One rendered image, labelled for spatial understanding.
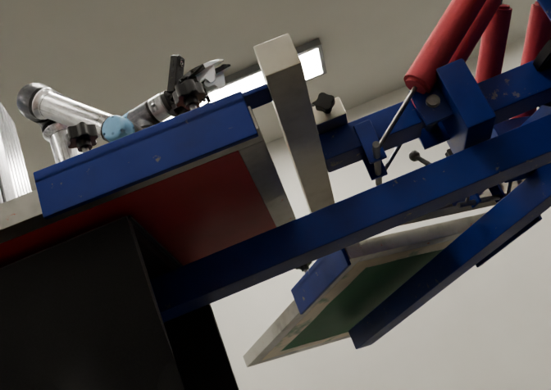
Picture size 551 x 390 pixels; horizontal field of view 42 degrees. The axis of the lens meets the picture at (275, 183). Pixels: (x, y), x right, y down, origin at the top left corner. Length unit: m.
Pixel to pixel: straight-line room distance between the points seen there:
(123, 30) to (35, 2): 0.52
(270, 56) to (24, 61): 3.14
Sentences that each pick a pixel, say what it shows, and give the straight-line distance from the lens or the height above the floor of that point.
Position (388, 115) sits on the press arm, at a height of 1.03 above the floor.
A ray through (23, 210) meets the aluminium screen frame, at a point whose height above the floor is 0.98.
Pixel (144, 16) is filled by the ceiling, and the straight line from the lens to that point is 3.94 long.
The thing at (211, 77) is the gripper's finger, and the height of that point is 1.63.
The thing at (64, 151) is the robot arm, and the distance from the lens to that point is 2.25.
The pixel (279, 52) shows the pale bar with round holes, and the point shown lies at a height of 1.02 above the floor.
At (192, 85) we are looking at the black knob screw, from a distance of 1.00.
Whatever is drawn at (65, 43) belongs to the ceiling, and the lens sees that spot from 3.96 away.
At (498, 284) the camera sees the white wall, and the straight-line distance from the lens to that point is 5.12.
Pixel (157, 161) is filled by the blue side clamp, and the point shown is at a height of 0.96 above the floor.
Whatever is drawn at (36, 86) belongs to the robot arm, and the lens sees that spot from 2.23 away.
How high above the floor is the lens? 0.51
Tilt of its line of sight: 24 degrees up
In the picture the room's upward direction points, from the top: 22 degrees counter-clockwise
